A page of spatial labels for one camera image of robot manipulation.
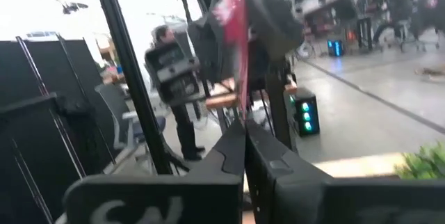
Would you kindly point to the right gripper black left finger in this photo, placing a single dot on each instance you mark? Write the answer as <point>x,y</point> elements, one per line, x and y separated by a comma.
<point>226,158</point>

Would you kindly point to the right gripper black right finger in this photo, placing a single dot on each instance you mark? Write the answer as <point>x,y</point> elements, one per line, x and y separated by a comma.
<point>274,178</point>

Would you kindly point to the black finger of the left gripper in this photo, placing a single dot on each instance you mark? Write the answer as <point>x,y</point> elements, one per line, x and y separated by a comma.
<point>274,25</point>
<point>208,43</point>

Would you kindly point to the black grey boxy device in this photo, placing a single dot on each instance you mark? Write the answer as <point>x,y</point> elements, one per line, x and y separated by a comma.
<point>174,74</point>

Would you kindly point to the person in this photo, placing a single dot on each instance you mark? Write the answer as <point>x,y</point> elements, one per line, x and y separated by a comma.
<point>184,126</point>
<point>396,15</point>

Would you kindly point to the wooden background table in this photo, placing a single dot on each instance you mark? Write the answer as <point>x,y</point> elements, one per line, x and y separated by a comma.
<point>220,100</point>

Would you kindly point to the blue lit box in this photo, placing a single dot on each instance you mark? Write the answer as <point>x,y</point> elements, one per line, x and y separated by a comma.
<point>335,48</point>

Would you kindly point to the black computer tower green lights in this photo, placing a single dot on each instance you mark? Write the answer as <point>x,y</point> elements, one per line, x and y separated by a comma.
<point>306,112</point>

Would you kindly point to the grey office chair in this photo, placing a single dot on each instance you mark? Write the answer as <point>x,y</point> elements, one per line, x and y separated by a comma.
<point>120,119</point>

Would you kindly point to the dark ceiling fixture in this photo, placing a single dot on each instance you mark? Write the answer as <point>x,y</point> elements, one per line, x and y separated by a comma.
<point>67,5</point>

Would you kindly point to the green potted plant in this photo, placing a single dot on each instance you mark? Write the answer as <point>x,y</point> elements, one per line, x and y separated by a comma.
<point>424,163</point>

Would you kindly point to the black folding partition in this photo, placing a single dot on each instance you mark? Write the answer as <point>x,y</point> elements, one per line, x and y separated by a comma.
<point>41,130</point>

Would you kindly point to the black upright table post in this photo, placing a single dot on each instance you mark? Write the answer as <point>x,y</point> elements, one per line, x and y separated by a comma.
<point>280,112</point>

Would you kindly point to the black slanted rig post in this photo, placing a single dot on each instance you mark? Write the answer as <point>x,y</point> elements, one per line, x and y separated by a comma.
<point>132,78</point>

